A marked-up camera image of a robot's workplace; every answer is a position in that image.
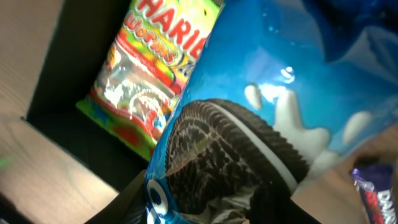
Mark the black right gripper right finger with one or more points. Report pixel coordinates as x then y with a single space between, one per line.
276 207

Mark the dark green box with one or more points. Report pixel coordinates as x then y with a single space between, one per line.
83 33

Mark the green Haribo worms bag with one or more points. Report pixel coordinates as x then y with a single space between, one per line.
147 67

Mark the purple Dairy Milk bar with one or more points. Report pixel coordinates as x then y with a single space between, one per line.
374 185

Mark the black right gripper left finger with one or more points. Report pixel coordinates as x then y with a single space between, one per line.
129 206

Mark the blue Oreo cookie pack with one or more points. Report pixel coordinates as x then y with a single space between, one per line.
282 92

